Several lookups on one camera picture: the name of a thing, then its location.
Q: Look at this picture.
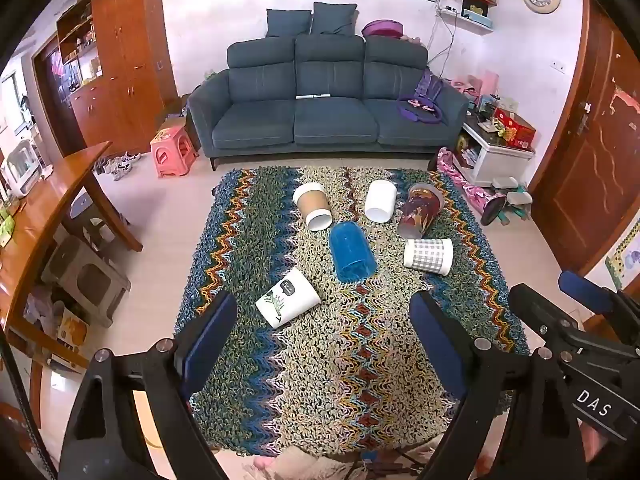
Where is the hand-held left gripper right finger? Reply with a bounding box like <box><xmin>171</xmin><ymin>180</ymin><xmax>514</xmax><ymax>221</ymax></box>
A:
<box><xmin>408</xmin><ymin>290</ymin><xmax>587</xmax><ymax>480</ymax></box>

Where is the wooden door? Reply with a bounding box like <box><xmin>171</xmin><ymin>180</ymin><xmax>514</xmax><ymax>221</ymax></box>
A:
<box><xmin>529</xmin><ymin>0</ymin><xmax>640</xmax><ymax>277</ymax></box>

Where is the colourful zigzag knitted rug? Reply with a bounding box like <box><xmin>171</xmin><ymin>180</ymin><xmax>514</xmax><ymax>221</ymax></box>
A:
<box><xmin>174</xmin><ymin>166</ymin><xmax>531</xmax><ymax>459</ymax></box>

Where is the pair of sneakers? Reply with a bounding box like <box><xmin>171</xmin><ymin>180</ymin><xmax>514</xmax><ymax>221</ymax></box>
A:
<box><xmin>94</xmin><ymin>151</ymin><xmax>142</xmax><ymax>181</ymax></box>

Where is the dark blue cushion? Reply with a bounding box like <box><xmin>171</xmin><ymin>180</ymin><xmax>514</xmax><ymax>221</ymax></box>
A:
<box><xmin>265</xmin><ymin>8</ymin><xmax>314</xmax><ymax>39</ymax></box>
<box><xmin>311</xmin><ymin>2</ymin><xmax>359</xmax><ymax>37</ymax></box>

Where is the white bamboo print cup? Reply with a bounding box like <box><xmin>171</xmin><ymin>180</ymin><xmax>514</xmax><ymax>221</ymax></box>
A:
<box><xmin>255</xmin><ymin>267</ymin><xmax>322</xmax><ymax>330</ymax></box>

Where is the pink toy scooter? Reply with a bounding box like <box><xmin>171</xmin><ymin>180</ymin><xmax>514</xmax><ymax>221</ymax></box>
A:
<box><xmin>435</xmin><ymin>147</ymin><xmax>509</xmax><ymax>226</ymax></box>

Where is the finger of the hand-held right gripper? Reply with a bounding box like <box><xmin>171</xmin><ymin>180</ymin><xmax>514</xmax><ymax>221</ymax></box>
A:
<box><xmin>558</xmin><ymin>270</ymin><xmax>640</xmax><ymax>347</ymax></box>
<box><xmin>508</xmin><ymin>283</ymin><xmax>640</xmax><ymax>367</ymax></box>

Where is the dark blue sofa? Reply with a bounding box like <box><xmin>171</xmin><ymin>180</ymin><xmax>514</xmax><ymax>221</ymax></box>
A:
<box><xmin>187</xmin><ymin>35</ymin><xmax>471</xmax><ymax>171</ymax></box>

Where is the white side table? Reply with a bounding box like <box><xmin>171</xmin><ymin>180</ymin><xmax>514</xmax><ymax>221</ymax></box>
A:
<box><xmin>456</xmin><ymin>120</ymin><xmax>536</xmax><ymax>189</ymax></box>

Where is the purple round cushion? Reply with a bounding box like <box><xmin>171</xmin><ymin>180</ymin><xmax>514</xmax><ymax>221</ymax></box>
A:
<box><xmin>361</xmin><ymin>19</ymin><xmax>405</xmax><ymax>40</ymax></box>

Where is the yellow box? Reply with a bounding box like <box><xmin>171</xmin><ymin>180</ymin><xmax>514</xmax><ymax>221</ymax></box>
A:
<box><xmin>57</xmin><ymin>307</ymin><xmax>90</xmax><ymax>354</ymax></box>

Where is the purple backpack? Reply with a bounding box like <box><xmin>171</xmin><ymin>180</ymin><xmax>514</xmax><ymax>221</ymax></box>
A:
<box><xmin>397</xmin><ymin>70</ymin><xmax>449</xmax><ymax>125</ymax></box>

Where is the wooden wall cabinet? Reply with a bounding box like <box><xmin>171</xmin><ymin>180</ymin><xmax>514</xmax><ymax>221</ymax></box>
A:
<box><xmin>32</xmin><ymin>0</ymin><xmax>179</xmax><ymax>159</ymax></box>

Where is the white grey checkered cup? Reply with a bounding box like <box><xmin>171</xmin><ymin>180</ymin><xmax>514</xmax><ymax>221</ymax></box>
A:
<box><xmin>403</xmin><ymin>238</ymin><xmax>454</xmax><ymax>277</ymax></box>

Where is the white wall shelf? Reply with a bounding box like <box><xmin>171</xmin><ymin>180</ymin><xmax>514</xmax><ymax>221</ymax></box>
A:
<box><xmin>439</xmin><ymin>7</ymin><xmax>496</xmax><ymax>35</ymax></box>

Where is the white appliance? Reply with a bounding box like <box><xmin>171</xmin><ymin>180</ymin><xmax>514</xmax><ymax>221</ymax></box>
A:
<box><xmin>0</xmin><ymin>139</ymin><xmax>44</xmax><ymax>199</ymax></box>

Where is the pale cloth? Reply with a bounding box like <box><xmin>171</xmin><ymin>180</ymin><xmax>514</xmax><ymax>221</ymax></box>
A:
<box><xmin>244</xmin><ymin>451</ymin><xmax>362</xmax><ymax>480</ymax></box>

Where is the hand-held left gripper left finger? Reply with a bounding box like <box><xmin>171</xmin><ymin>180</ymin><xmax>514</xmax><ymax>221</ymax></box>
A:
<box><xmin>59</xmin><ymin>290</ymin><xmax>239</xmax><ymax>480</ymax></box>

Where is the dark red floral cup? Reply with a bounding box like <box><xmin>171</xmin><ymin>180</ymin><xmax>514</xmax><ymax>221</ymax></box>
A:
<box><xmin>396</xmin><ymin>182</ymin><xmax>445</xmax><ymax>240</ymax></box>

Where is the plain white cup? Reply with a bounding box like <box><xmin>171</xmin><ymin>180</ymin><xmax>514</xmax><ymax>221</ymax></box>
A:
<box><xmin>364</xmin><ymin>179</ymin><xmax>398</xmax><ymax>223</ymax></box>

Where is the grey plastic stool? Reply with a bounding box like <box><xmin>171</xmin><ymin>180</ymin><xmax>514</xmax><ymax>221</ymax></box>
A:
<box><xmin>41</xmin><ymin>235</ymin><xmax>132</xmax><ymax>329</ymax></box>
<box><xmin>64</xmin><ymin>194</ymin><xmax>127</xmax><ymax>243</ymax></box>

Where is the brown sleeve paper cup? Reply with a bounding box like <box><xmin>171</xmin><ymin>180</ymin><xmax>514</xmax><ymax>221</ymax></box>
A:
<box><xmin>292</xmin><ymin>182</ymin><xmax>334</xmax><ymax>232</ymax></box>

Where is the black wall cable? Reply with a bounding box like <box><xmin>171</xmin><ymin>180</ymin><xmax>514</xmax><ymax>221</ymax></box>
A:
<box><xmin>426</xmin><ymin>0</ymin><xmax>457</xmax><ymax>77</ymax></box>

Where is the wooden table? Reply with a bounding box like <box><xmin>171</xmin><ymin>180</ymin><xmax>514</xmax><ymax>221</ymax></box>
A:
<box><xmin>0</xmin><ymin>141</ymin><xmax>144</xmax><ymax>411</ymax></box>

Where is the blue translucent cup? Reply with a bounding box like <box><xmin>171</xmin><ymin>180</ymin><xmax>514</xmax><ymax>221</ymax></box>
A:
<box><xmin>328</xmin><ymin>222</ymin><xmax>378</xmax><ymax>283</ymax></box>

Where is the red printed box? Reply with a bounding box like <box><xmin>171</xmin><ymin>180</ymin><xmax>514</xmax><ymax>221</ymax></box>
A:
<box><xmin>492</xmin><ymin>108</ymin><xmax>537</xmax><ymax>149</ymax></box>

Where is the pink plastic stool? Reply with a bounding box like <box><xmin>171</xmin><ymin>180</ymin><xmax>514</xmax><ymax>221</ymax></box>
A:
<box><xmin>150</xmin><ymin>126</ymin><xmax>200</xmax><ymax>179</ymax></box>

